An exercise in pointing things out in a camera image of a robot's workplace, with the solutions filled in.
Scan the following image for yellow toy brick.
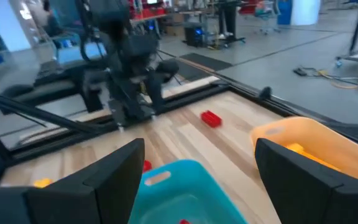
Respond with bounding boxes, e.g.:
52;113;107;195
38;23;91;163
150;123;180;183
32;177;54;189
285;142;341;172

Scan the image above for teal green plastic bin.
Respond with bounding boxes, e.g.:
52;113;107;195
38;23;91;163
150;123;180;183
128;159;249;224

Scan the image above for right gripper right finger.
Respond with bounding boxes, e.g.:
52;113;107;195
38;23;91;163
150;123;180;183
255;138;358;224

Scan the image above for black hazard-striped floor mat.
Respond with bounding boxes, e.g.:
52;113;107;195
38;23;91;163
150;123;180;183
158;52;233;82

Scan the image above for orange floor cable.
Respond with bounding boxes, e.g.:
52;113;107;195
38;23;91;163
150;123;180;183
293;67;358;91

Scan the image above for white round pillar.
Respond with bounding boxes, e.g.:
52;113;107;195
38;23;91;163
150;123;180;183
290;0;321;26

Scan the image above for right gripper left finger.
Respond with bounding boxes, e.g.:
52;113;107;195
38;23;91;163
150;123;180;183
0;138;146;224

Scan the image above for yellow plastic bin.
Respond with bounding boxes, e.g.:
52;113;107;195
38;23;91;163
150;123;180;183
249;116;358;187

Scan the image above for black aluminium table frame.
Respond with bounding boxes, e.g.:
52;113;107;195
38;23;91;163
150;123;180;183
0;79;358;184

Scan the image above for wheeled cart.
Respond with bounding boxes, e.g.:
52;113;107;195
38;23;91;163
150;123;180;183
336;0;358;68

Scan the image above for black computer tower blue light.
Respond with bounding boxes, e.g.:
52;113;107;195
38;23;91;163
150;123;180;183
183;23;209;47

